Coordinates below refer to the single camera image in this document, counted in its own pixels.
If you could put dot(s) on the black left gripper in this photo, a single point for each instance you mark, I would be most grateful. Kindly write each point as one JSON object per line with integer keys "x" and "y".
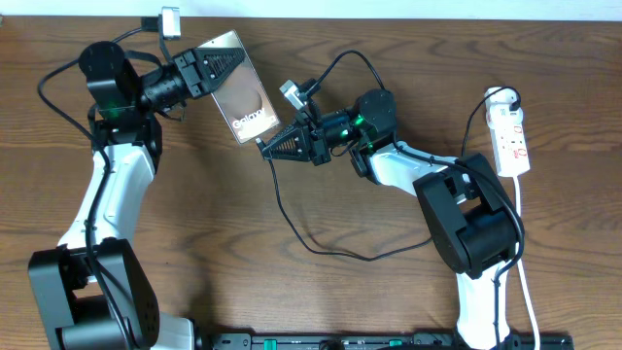
{"x": 197, "y": 61}

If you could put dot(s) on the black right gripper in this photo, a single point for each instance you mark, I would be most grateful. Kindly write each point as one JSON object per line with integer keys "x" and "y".
{"x": 320, "y": 153}

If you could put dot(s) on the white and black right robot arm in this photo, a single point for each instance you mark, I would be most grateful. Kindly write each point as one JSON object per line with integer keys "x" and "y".
{"x": 474, "y": 226}

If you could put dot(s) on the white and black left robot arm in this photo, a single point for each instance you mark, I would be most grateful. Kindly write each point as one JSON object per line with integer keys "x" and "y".
{"x": 91, "y": 290}

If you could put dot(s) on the white power strip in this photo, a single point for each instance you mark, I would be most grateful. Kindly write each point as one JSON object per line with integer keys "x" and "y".
{"x": 504, "y": 117}

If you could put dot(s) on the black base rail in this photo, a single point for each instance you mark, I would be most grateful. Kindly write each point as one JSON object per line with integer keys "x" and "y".
{"x": 418, "y": 340}

